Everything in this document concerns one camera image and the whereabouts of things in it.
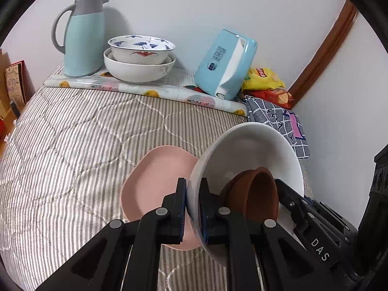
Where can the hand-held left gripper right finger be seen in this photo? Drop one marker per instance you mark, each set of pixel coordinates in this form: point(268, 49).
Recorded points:
point(203, 218)

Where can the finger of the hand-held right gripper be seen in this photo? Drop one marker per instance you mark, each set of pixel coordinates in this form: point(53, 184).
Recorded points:
point(288, 192)

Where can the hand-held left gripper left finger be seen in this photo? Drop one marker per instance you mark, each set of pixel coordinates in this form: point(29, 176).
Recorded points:
point(182, 215)

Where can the brown bowl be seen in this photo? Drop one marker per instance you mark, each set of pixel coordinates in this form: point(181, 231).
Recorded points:
point(254, 194)

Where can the pink plate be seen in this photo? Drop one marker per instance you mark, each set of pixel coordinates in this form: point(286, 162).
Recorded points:
point(151, 182)

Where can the plain white bowl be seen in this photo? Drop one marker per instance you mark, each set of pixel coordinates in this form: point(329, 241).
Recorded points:
point(251, 148)

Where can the grey checked cloth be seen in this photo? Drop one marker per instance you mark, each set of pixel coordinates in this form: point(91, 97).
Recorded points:
point(272, 115)

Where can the red chip bag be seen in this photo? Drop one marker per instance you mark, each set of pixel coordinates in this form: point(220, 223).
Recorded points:
point(272, 96)

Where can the yellow chip bag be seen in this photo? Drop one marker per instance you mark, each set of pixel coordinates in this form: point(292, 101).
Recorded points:
point(263, 77)

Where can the fruit print plastic mat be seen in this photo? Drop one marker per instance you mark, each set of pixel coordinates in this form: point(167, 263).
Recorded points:
point(169, 94)

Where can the striped quilt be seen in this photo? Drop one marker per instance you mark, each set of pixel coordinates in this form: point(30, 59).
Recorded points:
point(75, 145)

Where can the light blue tissue box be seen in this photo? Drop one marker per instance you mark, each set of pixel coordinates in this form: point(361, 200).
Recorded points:
point(218, 63)

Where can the large grey patterned white bowl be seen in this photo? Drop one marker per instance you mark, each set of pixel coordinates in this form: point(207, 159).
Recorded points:
point(136, 73)

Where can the blue red patterned bowl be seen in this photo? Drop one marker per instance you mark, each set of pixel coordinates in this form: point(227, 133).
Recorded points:
point(142, 56)

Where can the light blue thermos jug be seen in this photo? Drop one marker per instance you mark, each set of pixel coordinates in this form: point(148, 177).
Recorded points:
point(85, 42)

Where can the patterned red box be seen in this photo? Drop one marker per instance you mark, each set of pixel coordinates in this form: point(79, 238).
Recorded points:
point(16, 81)

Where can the wooden door frame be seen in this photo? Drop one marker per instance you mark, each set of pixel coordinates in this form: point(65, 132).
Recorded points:
point(327, 45)

